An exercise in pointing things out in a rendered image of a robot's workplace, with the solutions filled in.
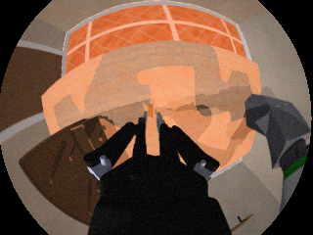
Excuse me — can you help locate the dark brown drawer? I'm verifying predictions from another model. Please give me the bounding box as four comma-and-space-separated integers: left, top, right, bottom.
47, 131, 88, 184
23, 146, 75, 209
69, 117, 108, 157
67, 189, 97, 223
78, 170, 100, 203

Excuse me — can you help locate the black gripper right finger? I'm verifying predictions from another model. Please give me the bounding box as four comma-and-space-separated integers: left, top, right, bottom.
156, 112, 220, 184

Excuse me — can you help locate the brown wooden chest of drawers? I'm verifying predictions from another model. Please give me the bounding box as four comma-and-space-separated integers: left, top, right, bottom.
19, 118, 97, 226

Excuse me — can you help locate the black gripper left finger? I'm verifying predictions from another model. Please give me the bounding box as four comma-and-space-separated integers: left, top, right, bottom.
83, 111, 148, 184

